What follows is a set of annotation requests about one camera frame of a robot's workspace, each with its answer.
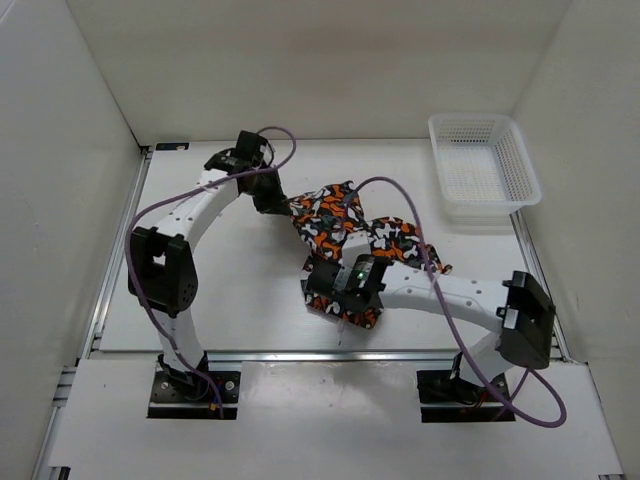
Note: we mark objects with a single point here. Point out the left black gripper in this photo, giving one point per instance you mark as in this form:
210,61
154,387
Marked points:
275,202

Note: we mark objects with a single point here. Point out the orange camouflage patterned shorts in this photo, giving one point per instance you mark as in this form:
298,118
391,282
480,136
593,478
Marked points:
324,218

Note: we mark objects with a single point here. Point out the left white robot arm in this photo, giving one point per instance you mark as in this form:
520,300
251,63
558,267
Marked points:
161,239

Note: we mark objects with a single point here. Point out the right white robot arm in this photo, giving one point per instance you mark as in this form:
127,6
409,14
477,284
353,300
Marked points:
517,312

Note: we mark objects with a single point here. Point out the small blue label sticker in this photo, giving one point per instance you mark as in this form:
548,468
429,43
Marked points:
172,146

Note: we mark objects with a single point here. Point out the white plastic mesh basket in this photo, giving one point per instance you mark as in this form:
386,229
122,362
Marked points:
484,169

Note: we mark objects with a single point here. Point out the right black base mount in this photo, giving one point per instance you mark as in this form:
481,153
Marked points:
446,398

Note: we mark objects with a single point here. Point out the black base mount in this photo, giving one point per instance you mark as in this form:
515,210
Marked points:
193,399
446,398

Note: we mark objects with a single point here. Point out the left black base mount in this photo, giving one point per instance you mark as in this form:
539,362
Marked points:
193,399

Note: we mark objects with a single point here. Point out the aluminium front rail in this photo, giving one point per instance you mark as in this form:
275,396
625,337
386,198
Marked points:
221,356

